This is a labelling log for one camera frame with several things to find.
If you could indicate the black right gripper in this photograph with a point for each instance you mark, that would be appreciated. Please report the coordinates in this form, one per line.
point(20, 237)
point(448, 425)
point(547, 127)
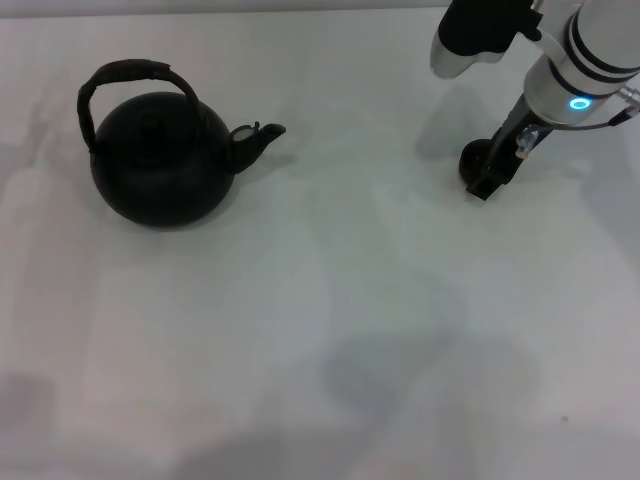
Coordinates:
point(517, 125)

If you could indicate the small dark teacup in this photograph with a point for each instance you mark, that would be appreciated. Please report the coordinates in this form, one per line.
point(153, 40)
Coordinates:
point(472, 157)

